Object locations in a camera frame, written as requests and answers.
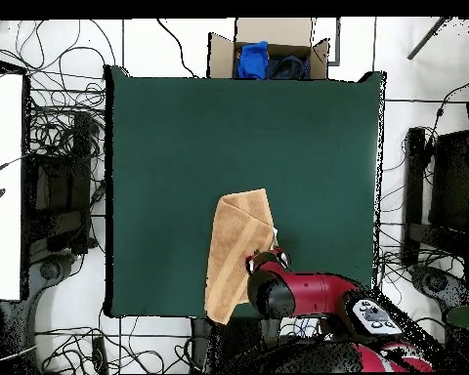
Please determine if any tan terry towel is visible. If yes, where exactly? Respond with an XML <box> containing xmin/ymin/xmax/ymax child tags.
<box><xmin>203</xmin><ymin>187</ymin><xmax>278</xmax><ymax>326</ymax></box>

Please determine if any dark green table cloth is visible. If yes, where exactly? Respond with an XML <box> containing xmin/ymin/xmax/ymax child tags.
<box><xmin>104</xmin><ymin>64</ymin><xmax>387</xmax><ymax>319</ymax></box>

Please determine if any dark speckled chair base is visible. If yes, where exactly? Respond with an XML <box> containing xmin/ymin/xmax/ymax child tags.
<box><xmin>408</xmin><ymin>264</ymin><xmax>469</xmax><ymax>313</ymax></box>

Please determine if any black equipment rack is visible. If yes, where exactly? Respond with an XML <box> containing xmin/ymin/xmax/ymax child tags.
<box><xmin>24</xmin><ymin>111</ymin><xmax>100</xmax><ymax>257</ymax></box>
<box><xmin>401</xmin><ymin>126</ymin><xmax>469</xmax><ymax>267</ymax></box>

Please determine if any dark navy garment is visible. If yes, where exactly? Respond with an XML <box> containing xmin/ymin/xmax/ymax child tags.
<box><xmin>265</xmin><ymin>54</ymin><xmax>312</xmax><ymax>80</ymax></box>

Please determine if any blue garment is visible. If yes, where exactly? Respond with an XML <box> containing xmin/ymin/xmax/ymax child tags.
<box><xmin>235</xmin><ymin>40</ymin><xmax>270</xmax><ymax>80</ymax></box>

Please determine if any cardboard box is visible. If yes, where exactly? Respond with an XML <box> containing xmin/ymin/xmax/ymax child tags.
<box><xmin>207</xmin><ymin>17</ymin><xmax>330</xmax><ymax>80</ymax></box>

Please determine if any black power strip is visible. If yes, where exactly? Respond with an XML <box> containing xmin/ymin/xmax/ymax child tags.
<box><xmin>91</xmin><ymin>336</ymin><xmax>109</xmax><ymax>374</ymax></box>

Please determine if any grey round caster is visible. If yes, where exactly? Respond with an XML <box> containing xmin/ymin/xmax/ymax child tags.
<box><xmin>38</xmin><ymin>260</ymin><xmax>64</xmax><ymax>281</ymax></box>

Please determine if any grey metal bar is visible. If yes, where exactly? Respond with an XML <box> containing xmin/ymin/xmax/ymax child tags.
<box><xmin>406</xmin><ymin>17</ymin><xmax>454</xmax><ymax>61</ymax></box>

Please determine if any white side table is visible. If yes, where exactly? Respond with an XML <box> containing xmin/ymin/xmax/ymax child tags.
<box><xmin>0</xmin><ymin>71</ymin><xmax>25</xmax><ymax>301</ymax></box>

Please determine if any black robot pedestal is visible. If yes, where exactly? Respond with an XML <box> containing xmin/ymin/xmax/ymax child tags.
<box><xmin>191</xmin><ymin>317</ymin><xmax>321</xmax><ymax>374</ymax></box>

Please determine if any black cable tangle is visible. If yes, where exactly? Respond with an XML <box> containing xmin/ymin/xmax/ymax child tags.
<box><xmin>376</xmin><ymin>218</ymin><xmax>454</xmax><ymax>372</ymax></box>
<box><xmin>0</xmin><ymin>19</ymin><xmax>118</xmax><ymax>157</ymax></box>

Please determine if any black metal frame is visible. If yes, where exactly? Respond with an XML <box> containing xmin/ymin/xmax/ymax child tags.
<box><xmin>327</xmin><ymin>17</ymin><xmax>342</xmax><ymax>66</ymax></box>

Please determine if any long black cable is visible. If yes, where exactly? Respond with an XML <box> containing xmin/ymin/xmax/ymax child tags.
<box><xmin>155</xmin><ymin>18</ymin><xmax>198</xmax><ymax>78</ymax></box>

